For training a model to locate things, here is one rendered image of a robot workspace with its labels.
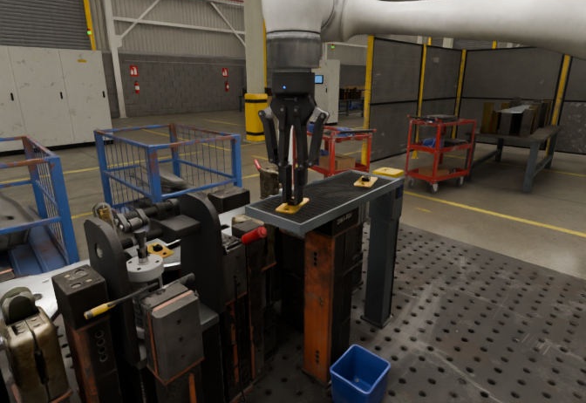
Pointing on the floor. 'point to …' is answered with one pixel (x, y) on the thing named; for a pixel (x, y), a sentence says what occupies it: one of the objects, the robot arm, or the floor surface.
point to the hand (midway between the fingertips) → (292, 184)
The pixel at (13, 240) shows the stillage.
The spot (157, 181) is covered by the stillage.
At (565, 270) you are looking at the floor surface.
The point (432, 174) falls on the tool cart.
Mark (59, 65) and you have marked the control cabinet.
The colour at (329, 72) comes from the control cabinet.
